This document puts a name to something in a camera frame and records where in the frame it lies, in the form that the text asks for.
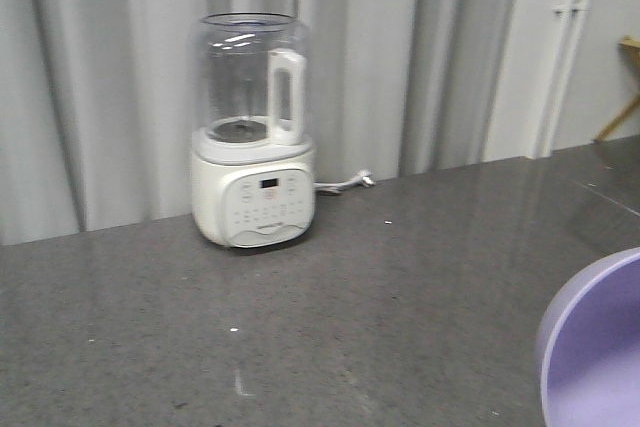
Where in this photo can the purple plastic bowl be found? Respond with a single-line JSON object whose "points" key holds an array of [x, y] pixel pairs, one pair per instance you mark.
{"points": [[587, 346]]}

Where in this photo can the white wall pipe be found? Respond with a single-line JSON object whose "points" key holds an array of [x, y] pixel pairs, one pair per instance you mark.
{"points": [[569, 17]]}

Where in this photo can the white pleated curtain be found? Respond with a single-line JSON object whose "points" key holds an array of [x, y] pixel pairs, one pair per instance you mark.
{"points": [[99, 98]]}

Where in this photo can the white blender with clear jar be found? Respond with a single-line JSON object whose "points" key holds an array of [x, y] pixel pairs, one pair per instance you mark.
{"points": [[252, 157]]}

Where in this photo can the wooden stand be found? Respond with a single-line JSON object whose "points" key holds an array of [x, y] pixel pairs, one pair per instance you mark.
{"points": [[628, 86]]}

